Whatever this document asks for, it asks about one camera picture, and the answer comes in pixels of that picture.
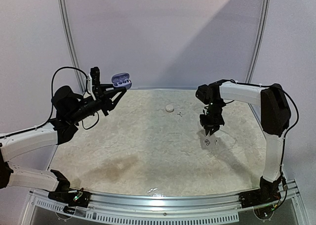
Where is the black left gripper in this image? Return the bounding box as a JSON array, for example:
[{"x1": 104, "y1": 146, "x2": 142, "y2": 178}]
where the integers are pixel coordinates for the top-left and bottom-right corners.
[{"x1": 68, "y1": 83, "x2": 126, "y2": 124}]

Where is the blue earbud charging case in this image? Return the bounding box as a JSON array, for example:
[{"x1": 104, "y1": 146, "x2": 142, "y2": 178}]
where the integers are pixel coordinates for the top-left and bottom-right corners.
[{"x1": 111, "y1": 73, "x2": 132, "y2": 90}]

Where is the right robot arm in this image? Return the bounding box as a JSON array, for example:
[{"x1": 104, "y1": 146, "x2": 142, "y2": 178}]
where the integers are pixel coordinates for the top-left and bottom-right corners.
[{"x1": 195, "y1": 79, "x2": 291, "y2": 182}]

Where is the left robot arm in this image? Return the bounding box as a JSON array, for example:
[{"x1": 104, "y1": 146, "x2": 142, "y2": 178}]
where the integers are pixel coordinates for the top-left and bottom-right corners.
[{"x1": 0, "y1": 84, "x2": 127, "y2": 202}]

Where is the white round case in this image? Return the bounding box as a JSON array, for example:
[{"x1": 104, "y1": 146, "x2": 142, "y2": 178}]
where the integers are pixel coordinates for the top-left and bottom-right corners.
[{"x1": 165, "y1": 104, "x2": 174, "y2": 113}]

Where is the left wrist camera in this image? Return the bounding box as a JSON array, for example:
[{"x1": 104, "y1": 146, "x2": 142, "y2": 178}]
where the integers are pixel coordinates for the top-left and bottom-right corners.
[{"x1": 86, "y1": 66, "x2": 100, "y2": 100}]

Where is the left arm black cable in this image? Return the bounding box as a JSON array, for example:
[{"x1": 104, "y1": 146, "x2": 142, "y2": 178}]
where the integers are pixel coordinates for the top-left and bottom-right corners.
[{"x1": 0, "y1": 66, "x2": 101, "y2": 136}]

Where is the left aluminium corner post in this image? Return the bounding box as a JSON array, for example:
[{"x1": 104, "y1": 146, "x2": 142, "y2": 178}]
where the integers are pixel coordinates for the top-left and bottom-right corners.
[{"x1": 56, "y1": 0, "x2": 86, "y2": 93}]

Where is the aluminium corner post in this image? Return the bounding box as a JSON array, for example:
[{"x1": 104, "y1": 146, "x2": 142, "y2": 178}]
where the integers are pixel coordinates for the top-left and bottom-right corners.
[
  {"x1": 56, "y1": 0, "x2": 86, "y2": 93},
  {"x1": 245, "y1": 0, "x2": 270, "y2": 83}
]

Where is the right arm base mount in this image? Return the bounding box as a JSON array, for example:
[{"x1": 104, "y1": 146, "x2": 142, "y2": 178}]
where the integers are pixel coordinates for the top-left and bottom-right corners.
[{"x1": 238, "y1": 177, "x2": 281, "y2": 208}]

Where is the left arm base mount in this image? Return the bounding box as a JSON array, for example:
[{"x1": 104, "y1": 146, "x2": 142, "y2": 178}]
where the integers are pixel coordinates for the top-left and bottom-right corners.
[{"x1": 48, "y1": 188, "x2": 92, "y2": 208}]

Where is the aluminium front rail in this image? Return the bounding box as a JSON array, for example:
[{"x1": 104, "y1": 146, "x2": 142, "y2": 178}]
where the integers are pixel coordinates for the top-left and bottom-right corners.
[{"x1": 22, "y1": 180, "x2": 308, "y2": 225}]

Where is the right aluminium corner post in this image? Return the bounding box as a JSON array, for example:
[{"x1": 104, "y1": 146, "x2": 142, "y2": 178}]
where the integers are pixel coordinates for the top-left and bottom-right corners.
[{"x1": 245, "y1": 0, "x2": 270, "y2": 83}]

